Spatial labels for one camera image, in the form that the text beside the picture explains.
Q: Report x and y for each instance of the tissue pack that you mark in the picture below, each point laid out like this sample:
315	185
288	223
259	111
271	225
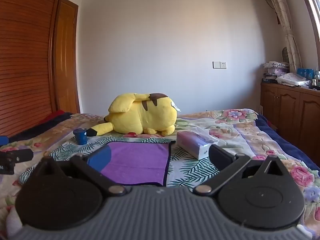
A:
193	143

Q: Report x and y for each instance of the yellow plush toy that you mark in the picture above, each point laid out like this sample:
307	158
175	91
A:
142	113

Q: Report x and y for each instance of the purple towel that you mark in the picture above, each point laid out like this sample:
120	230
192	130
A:
140	162

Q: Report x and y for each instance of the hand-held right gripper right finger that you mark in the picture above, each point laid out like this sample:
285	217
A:
220	155

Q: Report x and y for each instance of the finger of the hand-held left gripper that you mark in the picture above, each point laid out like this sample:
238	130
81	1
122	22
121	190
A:
20	155
3	140

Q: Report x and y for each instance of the pile of folded clothes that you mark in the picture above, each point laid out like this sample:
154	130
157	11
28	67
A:
275	71

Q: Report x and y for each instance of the blue can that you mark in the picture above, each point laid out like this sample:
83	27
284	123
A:
80	136

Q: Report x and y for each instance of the dark blue blanket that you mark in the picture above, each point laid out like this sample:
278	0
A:
287	142

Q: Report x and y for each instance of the dark and red blanket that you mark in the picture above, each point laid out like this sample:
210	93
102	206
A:
37	126

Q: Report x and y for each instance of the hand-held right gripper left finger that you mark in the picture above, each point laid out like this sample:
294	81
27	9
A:
101	158

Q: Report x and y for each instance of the patterned curtain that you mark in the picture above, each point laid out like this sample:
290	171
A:
287	25

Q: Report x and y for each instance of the wooden door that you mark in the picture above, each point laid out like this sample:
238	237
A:
66	60

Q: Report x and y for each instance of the white wall socket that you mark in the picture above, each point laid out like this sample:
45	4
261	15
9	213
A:
219	65

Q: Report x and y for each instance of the wooden louvered wardrobe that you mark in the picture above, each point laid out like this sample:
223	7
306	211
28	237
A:
25	55

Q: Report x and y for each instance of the white printed folded cloth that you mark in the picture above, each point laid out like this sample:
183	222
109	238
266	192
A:
292	79

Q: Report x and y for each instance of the wooden window frame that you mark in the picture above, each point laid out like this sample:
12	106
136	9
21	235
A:
311	7

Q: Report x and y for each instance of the wooden cabinet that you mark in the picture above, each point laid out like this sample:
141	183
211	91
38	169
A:
292	112

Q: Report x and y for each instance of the blue boxes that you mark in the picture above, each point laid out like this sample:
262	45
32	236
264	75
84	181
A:
305	74

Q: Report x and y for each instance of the small white bottle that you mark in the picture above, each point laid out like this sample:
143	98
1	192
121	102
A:
314	83

